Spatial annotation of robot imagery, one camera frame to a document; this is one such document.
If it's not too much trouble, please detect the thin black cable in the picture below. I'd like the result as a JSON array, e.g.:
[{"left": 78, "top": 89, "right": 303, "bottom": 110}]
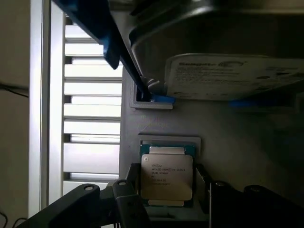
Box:
[{"left": 0, "top": 81, "right": 29, "bottom": 98}]

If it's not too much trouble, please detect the aluminium table frame rail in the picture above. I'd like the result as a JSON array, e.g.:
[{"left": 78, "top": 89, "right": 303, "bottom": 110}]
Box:
[{"left": 28, "top": 0, "right": 66, "bottom": 214}]

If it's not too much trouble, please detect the Seagate hard disk drive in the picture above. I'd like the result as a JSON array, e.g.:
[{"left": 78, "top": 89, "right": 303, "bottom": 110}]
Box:
[{"left": 128, "top": 0, "right": 304, "bottom": 103}]

